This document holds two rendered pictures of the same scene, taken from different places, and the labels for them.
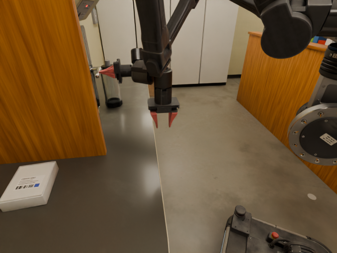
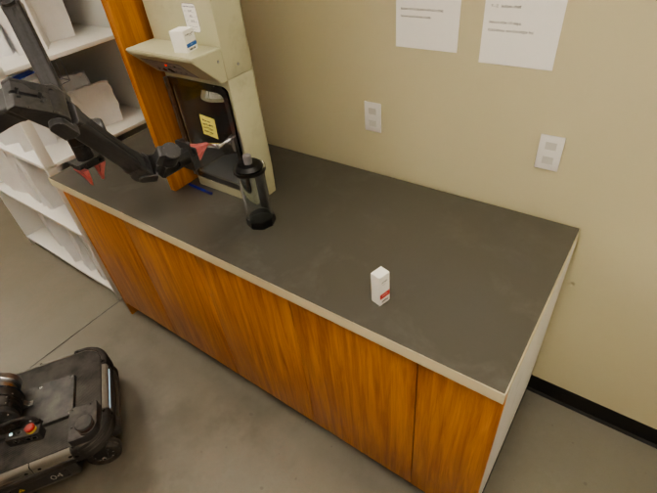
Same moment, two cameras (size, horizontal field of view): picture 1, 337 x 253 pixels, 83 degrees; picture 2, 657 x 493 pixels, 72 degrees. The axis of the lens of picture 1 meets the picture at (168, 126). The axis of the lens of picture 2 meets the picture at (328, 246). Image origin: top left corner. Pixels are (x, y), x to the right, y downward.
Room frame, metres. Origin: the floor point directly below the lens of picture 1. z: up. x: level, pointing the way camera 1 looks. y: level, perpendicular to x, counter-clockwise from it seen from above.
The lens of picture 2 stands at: (2.22, -0.39, 1.89)
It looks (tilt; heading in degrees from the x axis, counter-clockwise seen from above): 40 degrees down; 137
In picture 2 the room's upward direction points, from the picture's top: 7 degrees counter-clockwise
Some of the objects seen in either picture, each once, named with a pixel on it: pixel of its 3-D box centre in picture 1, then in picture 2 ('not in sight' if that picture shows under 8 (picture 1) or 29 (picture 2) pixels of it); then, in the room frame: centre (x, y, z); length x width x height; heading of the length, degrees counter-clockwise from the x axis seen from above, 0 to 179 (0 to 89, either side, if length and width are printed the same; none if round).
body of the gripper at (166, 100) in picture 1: (163, 96); (83, 153); (0.59, 0.02, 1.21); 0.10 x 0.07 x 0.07; 98
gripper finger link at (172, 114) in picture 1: (165, 115); (90, 171); (0.59, 0.01, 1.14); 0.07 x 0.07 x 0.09; 8
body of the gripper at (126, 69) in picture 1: (124, 71); (181, 157); (0.91, 0.21, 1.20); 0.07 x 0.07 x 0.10; 8
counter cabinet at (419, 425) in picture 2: not in sight; (289, 286); (1.00, 0.47, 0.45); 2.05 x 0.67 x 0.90; 8
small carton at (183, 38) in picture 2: not in sight; (183, 39); (0.92, 0.33, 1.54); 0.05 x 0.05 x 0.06; 21
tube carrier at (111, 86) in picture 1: (111, 86); (255, 194); (1.09, 0.34, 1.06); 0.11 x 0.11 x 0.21
